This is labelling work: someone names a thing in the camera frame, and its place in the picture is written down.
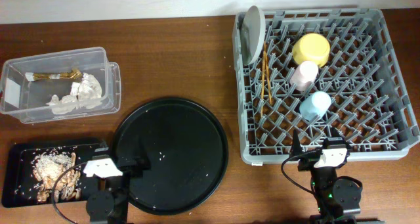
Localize grey dishwasher rack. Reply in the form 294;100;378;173
232;9;419;165

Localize yellow-green bowl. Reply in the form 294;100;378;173
292;33;331;68

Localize light blue cup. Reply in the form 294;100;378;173
299;91;331;121

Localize white rack label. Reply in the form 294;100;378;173
251;162;263;166

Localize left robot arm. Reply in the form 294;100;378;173
83;142;150;224

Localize gold coffee stick wrapper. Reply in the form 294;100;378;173
25;68;82;81

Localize white napkin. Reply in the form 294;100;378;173
47;73;102;115

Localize pink cup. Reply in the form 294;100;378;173
289;61;318;91

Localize black rectangular tray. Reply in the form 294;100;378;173
1;138;102;208

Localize grey plate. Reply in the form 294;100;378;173
240;5;266;66

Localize round black serving tray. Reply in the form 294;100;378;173
112;97;228;215

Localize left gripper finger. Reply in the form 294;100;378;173
94;140;108;152
136;140;150;170

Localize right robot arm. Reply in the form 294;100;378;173
289;128;363;223

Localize food scraps with rice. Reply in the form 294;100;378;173
32;152;81;203

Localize clear plastic waste bin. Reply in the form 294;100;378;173
1;47;121;123

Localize wooden chopstick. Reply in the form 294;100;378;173
263;42;272;104
260;42;266;117

